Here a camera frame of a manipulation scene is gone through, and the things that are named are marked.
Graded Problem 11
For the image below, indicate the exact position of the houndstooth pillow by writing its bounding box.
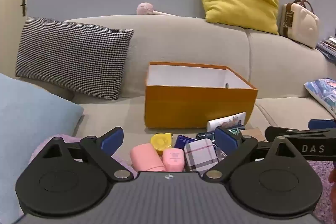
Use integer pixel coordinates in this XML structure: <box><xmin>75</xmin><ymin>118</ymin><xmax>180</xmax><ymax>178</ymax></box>
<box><xmin>15</xmin><ymin>17</ymin><xmax>134</xmax><ymax>101</ymax></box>

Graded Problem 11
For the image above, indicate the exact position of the golden brown box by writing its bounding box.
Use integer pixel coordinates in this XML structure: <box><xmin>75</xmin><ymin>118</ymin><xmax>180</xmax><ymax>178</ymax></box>
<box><xmin>240</xmin><ymin>127</ymin><xmax>266</xmax><ymax>142</ymax></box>

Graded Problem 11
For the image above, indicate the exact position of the beige sofa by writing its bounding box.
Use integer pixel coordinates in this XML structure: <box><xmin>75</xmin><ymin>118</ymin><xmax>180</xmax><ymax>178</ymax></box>
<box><xmin>0</xmin><ymin>14</ymin><xmax>336</xmax><ymax>224</ymax></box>

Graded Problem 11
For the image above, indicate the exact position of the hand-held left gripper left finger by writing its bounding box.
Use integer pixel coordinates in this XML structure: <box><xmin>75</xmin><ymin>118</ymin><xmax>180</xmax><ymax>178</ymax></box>
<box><xmin>39</xmin><ymin>127</ymin><xmax>133</xmax><ymax>182</ymax></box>

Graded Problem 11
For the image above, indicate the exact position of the pink massage hammer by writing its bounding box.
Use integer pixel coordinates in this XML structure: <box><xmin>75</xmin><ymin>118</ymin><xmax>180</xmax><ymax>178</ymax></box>
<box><xmin>137</xmin><ymin>3</ymin><xmax>176</xmax><ymax>17</ymax></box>

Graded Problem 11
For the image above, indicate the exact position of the orange cardboard box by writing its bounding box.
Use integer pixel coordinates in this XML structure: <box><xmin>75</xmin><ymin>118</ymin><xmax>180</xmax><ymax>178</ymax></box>
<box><xmin>144</xmin><ymin>62</ymin><xmax>258</xmax><ymax>129</ymax></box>

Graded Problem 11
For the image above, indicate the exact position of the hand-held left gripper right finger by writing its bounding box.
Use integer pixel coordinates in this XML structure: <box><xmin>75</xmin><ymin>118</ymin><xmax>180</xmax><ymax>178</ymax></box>
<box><xmin>203</xmin><ymin>126</ymin><xmax>300</xmax><ymax>182</ymax></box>

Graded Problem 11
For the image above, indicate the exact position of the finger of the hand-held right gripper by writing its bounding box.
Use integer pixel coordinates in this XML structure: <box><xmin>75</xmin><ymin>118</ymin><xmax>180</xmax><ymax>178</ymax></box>
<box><xmin>308</xmin><ymin>119</ymin><xmax>336</xmax><ymax>131</ymax></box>
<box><xmin>265</xmin><ymin>126</ymin><xmax>311</xmax><ymax>141</ymax></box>

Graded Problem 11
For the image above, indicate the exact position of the light blue pillow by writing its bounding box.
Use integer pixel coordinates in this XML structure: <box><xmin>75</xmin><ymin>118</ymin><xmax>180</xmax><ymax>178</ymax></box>
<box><xmin>0</xmin><ymin>73</ymin><xmax>84</xmax><ymax>223</ymax></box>

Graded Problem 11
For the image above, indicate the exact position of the blue box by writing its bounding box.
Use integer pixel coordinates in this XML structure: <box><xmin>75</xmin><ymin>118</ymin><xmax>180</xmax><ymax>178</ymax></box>
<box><xmin>173</xmin><ymin>134</ymin><xmax>199</xmax><ymax>150</ymax></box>

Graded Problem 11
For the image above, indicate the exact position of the pink cylindrical container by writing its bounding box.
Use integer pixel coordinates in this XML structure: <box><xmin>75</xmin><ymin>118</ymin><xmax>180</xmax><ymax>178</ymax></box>
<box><xmin>130</xmin><ymin>143</ymin><xmax>166</xmax><ymax>172</ymax></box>

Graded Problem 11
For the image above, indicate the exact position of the white printed tube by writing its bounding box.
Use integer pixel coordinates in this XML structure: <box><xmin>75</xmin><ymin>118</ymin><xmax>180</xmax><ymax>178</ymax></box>
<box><xmin>206</xmin><ymin>112</ymin><xmax>247</xmax><ymax>132</ymax></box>

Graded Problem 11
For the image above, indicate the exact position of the stack of books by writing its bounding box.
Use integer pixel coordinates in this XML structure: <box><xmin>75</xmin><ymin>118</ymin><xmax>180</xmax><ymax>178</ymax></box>
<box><xmin>316</xmin><ymin>36</ymin><xmax>336</xmax><ymax>65</ymax></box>

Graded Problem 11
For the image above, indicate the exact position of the blue printed pillow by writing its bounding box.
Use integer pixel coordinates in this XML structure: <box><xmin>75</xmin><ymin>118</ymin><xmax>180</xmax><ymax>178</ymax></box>
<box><xmin>304</xmin><ymin>78</ymin><xmax>336</xmax><ymax>119</ymax></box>

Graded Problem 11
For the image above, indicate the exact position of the purple fuzzy blanket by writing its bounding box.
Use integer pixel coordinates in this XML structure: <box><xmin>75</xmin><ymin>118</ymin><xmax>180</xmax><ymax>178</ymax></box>
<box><xmin>29</xmin><ymin>133</ymin><xmax>336</xmax><ymax>223</ymax></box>

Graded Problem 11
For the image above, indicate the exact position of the plaid tin case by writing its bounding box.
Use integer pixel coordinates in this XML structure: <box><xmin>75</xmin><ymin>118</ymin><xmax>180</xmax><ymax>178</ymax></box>
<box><xmin>183</xmin><ymin>139</ymin><xmax>219</xmax><ymax>172</ymax></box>

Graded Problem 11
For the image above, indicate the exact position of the cream mini suitcase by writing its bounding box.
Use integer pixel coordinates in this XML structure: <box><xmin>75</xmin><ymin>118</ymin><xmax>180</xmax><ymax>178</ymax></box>
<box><xmin>279</xmin><ymin>0</ymin><xmax>320</xmax><ymax>48</ymax></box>

